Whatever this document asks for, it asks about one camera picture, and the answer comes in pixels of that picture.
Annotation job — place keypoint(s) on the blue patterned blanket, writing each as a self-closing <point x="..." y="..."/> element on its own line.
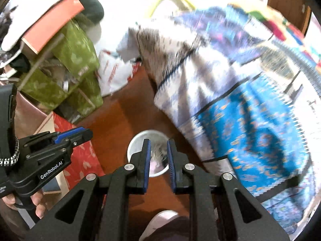
<point x="250" y="130"/>

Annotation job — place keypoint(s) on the colourful patchwork blanket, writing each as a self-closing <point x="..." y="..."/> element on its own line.
<point x="275" y="25"/>

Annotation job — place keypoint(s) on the red patterned gift box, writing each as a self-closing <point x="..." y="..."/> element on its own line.
<point x="82" y="158"/>

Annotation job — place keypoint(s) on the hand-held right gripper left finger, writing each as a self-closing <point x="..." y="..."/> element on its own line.
<point x="148" y="163"/>

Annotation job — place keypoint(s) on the pink crumpled paper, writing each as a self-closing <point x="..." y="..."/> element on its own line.
<point x="153" y="167"/>

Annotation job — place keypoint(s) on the white plastic bag red print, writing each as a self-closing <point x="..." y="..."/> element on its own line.
<point x="112" y="72"/>

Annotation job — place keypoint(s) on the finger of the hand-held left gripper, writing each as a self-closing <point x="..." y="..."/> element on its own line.
<point x="70" y="132"/>
<point x="84" y="136"/>

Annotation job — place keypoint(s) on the dark green cushion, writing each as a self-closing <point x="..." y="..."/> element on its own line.
<point x="92" y="7"/>

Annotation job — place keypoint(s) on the orange box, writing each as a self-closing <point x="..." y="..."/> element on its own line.
<point x="50" y="22"/>

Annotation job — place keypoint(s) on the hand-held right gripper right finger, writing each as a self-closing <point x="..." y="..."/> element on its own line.
<point x="171" y="163"/>

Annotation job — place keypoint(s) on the brown wooden door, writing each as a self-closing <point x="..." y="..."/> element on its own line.
<point x="283" y="0"/>

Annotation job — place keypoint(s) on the person's left hand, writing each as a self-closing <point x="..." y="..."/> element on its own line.
<point x="39" y="203"/>

